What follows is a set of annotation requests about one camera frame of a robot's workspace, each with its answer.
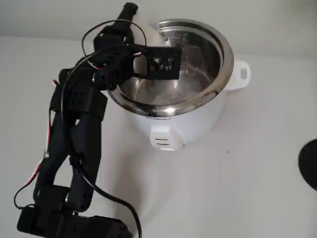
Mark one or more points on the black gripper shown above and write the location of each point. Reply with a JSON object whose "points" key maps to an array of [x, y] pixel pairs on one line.
{"points": [[120, 31]]}

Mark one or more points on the translucent plastic measuring cup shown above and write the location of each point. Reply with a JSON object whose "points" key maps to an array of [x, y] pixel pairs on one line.
{"points": [[148, 37]]}

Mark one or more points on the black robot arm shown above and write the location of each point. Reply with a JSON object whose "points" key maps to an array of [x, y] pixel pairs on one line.
{"points": [[81, 138]]}

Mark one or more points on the stainless steel inner pot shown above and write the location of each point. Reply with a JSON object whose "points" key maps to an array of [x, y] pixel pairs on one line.
{"points": [[205, 74]]}

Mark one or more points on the black round object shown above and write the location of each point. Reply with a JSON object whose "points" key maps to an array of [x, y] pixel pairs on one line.
{"points": [[309, 166]]}

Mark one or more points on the black wrist camera board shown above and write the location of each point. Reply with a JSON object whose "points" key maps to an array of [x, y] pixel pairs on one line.
{"points": [[163, 62]]}

